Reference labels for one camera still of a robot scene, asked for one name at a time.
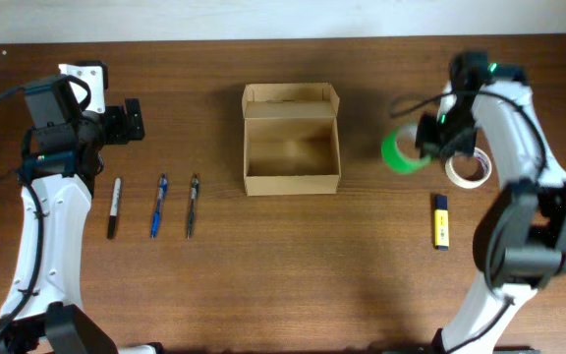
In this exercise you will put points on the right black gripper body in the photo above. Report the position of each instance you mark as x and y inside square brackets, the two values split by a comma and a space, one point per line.
[426, 136]

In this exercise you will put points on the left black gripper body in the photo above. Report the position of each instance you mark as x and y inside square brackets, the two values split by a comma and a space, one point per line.
[133, 118]

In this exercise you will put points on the cream masking tape roll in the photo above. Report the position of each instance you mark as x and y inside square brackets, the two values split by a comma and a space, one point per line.
[485, 165]

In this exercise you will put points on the green tape roll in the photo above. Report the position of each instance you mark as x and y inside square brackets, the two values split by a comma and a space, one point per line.
[394, 158]

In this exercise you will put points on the yellow highlighter blue cap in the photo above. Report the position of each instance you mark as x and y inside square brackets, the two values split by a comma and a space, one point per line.
[441, 221]

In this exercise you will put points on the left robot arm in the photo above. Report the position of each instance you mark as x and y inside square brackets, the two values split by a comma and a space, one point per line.
[61, 158]

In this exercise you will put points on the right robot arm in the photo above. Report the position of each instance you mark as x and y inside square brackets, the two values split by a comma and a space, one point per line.
[520, 244]

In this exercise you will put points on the black white marker pen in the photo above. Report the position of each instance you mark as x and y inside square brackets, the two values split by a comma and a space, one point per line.
[114, 208]

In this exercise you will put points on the blue ballpoint pen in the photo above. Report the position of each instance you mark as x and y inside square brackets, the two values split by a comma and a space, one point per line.
[156, 217]

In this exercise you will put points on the black ballpoint pen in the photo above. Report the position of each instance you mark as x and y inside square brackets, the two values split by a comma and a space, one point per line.
[194, 190]

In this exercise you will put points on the open cardboard box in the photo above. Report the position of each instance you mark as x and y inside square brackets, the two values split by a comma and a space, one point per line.
[291, 142]

